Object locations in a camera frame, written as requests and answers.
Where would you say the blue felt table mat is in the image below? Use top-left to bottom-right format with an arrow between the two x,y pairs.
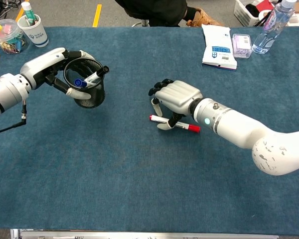
0,26 -> 299,236

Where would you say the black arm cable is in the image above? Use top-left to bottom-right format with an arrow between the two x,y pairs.
0,100 -> 28,136

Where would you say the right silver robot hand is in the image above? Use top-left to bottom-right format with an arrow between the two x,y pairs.
148,78 -> 204,131

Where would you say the person in black clothes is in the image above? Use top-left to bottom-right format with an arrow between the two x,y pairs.
114,0 -> 189,27

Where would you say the white plastic basket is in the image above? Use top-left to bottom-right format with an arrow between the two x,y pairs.
233,0 -> 277,27

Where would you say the clear jar of clips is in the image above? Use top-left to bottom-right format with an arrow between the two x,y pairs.
0,18 -> 30,55

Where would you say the red-capped whiteboard marker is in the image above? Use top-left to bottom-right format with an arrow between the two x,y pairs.
149,114 -> 201,133

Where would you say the white green glue tube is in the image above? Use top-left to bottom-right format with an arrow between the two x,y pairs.
20,1 -> 36,25

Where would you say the aluminium frame rail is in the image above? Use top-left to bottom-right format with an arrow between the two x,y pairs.
10,228 -> 280,239

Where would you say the tan suede shoe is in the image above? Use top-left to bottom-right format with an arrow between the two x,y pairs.
185,7 -> 225,27

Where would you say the clear water bottle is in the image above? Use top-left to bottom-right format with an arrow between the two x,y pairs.
252,0 -> 298,55

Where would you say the black cylindrical cup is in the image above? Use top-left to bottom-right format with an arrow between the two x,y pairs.
63,57 -> 107,109

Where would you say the white paper cup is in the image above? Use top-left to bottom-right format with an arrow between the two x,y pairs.
17,14 -> 49,48

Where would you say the black-capped whiteboard marker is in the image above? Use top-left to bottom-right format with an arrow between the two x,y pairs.
84,65 -> 110,84

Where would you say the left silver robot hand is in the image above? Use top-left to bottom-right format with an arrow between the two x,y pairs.
19,47 -> 98,100

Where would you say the chrome stool base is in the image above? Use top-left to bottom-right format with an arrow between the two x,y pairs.
131,19 -> 150,27

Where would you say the blue-capped whiteboard marker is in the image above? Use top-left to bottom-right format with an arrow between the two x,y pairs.
74,77 -> 90,89

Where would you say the white tissue pack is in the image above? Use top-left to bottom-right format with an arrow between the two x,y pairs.
201,24 -> 238,71

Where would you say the small clear plastic box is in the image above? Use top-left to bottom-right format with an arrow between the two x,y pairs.
231,33 -> 252,59

